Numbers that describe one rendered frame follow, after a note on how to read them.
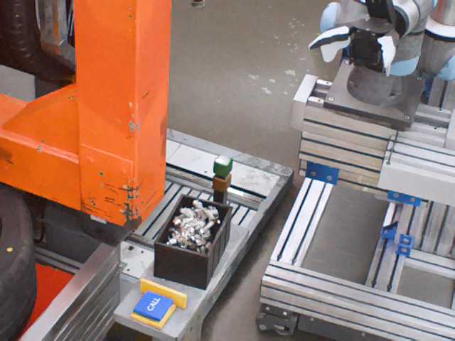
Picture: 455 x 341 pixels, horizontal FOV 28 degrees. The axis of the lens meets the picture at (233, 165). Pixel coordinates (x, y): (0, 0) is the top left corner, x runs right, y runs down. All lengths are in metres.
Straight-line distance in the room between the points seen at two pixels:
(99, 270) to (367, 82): 0.83
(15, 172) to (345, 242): 1.01
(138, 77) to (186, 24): 2.21
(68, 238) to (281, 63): 1.57
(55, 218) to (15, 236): 0.47
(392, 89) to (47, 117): 0.85
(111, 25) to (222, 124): 1.64
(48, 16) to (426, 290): 1.31
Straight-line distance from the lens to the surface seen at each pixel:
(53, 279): 2.56
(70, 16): 2.79
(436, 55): 2.20
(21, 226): 2.37
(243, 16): 4.34
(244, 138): 3.52
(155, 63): 2.10
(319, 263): 2.73
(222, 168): 2.31
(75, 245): 2.78
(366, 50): 1.76
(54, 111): 2.25
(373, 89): 2.30
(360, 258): 2.77
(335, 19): 1.98
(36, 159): 2.35
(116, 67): 2.05
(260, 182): 3.19
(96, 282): 2.42
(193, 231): 2.24
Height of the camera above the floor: 2.07
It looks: 38 degrees down
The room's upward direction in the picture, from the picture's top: 5 degrees clockwise
